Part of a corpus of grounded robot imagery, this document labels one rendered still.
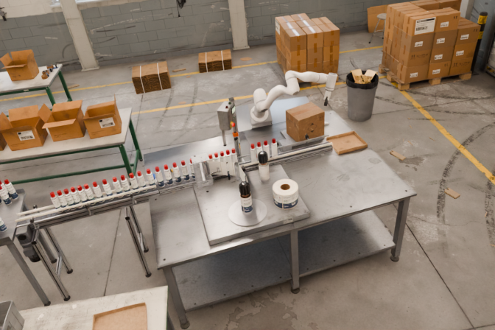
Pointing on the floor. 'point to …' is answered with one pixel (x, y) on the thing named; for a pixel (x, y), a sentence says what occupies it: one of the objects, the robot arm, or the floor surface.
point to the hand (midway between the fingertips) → (325, 104)
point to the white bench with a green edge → (156, 314)
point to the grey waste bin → (360, 103)
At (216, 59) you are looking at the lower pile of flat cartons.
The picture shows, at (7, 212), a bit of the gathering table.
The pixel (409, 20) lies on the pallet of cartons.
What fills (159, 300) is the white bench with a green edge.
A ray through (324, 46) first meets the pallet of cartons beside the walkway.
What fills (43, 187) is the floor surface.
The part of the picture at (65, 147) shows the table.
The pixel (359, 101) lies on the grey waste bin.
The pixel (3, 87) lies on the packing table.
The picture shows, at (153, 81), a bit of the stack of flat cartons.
